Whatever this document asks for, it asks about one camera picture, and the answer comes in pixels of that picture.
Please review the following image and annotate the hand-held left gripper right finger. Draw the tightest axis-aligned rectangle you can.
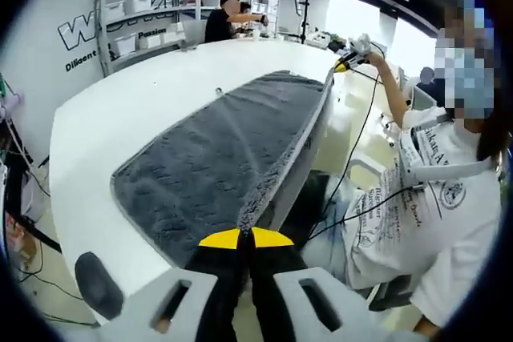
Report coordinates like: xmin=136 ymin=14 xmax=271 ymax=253
xmin=248 ymin=227 xmax=380 ymax=342

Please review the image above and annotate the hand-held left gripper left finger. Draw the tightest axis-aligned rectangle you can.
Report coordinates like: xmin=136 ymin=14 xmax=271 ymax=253
xmin=99 ymin=227 xmax=249 ymax=342

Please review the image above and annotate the grey fluffy towel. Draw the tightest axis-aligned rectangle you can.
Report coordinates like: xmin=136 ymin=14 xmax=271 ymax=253
xmin=110 ymin=64 xmax=340 ymax=271

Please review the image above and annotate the person's right hand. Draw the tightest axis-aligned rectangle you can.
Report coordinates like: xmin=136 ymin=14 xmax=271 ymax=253
xmin=363 ymin=52 xmax=388 ymax=73

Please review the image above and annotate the black tripod stand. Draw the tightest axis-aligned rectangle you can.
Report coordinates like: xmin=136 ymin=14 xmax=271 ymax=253
xmin=294 ymin=0 xmax=312 ymax=45

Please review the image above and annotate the black pouch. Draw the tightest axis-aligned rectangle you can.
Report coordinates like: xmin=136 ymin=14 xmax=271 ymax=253
xmin=74 ymin=251 xmax=124 ymax=321

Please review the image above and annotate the white chest device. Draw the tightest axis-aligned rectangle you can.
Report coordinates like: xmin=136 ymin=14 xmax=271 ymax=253
xmin=394 ymin=115 xmax=496 ymax=199

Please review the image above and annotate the person's white printed shirt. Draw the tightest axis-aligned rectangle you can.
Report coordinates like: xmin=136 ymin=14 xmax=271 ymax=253
xmin=344 ymin=107 xmax=502 ymax=335

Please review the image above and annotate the group of white storage bins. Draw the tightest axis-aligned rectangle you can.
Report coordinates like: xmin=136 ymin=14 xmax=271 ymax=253
xmin=104 ymin=0 xmax=281 ymax=54

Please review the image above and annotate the grey metal shelf rack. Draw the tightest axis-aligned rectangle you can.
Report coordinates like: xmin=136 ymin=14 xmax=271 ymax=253
xmin=94 ymin=0 xmax=281 ymax=77

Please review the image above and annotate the pink roll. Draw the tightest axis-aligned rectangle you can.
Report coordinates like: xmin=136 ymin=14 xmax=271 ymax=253
xmin=0 ymin=91 xmax=25 ymax=117

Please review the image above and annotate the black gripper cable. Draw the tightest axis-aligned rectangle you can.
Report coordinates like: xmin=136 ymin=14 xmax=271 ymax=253
xmin=306 ymin=39 xmax=388 ymax=243

